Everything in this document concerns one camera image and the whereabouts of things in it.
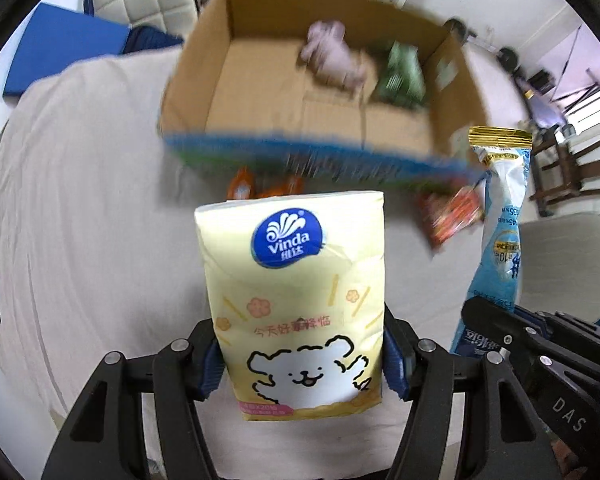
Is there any blue mat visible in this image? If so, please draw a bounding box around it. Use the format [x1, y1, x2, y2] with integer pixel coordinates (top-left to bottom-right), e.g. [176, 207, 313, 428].
[2, 2, 132, 107]

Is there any dark wooden chair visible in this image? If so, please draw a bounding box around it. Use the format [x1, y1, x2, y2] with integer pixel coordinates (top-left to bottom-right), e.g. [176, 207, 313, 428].
[526, 124, 600, 217]

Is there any yellow tissue pack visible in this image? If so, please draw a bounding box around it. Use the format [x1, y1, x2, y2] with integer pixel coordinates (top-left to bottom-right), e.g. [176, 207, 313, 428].
[194, 190, 387, 424]

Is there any dark blue cloth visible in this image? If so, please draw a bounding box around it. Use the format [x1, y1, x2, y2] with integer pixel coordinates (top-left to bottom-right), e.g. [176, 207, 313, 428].
[121, 25, 187, 57]

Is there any green snack packet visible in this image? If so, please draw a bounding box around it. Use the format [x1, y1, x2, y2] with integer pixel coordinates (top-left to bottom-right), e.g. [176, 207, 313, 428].
[371, 41, 429, 112]

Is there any orange snack packet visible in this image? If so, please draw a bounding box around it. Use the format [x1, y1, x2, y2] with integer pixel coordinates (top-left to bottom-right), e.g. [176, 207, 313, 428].
[256, 175, 305, 199]
[227, 167, 257, 202]

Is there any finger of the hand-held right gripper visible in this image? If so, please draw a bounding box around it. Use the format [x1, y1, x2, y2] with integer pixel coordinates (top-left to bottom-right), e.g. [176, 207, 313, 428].
[461, 296, 600, 378]

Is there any cardboard box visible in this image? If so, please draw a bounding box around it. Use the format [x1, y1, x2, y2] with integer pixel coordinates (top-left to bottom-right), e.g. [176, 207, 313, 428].
[157, 0, 492, 192]

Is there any black barbell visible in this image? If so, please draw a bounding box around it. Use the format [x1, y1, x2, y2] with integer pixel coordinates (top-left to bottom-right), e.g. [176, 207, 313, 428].
[442, 16, 523, 73]

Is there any blue and white long packet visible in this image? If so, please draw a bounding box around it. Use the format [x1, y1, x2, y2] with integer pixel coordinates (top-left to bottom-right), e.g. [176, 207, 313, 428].
[449, 126, 534, 359]

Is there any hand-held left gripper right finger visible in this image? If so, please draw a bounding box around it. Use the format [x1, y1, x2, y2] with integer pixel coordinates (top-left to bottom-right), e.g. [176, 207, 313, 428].
[380, 306, 557, 480]

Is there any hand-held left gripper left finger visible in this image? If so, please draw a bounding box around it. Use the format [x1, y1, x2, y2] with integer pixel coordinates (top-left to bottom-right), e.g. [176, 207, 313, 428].
[40, 319, 227, 480]

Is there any grey chair seat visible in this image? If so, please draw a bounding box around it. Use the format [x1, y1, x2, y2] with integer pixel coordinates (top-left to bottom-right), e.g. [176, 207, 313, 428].
[516, 211, 600, 327]

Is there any red snack packet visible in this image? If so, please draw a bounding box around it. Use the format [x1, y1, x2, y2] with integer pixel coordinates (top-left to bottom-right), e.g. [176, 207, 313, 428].
[414, 185, 487, 252]

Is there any pink plush toy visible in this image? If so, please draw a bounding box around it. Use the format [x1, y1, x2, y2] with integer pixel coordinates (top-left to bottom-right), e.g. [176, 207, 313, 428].
[299, 20, 370, 92]

